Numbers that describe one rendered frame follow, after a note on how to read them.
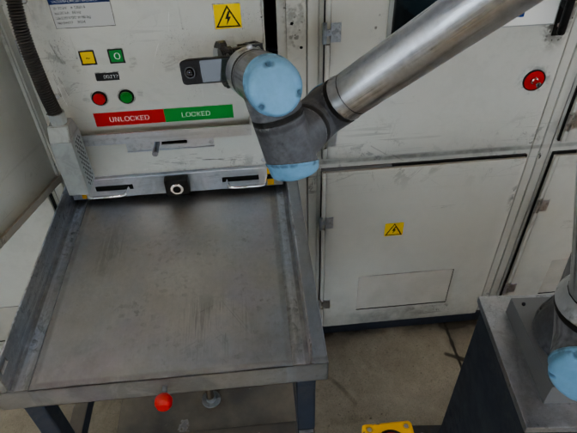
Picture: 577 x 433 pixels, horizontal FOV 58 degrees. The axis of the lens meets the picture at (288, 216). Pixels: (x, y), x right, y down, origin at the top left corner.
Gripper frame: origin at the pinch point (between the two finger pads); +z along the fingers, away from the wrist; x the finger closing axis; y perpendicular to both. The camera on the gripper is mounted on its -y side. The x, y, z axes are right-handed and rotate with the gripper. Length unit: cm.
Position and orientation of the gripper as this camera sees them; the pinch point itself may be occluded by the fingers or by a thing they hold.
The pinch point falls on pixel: (215, 58)
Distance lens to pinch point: 117.7
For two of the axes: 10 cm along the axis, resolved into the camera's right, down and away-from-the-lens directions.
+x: -1.2, -8.9, -4.5
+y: 9.4, -2.5, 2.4
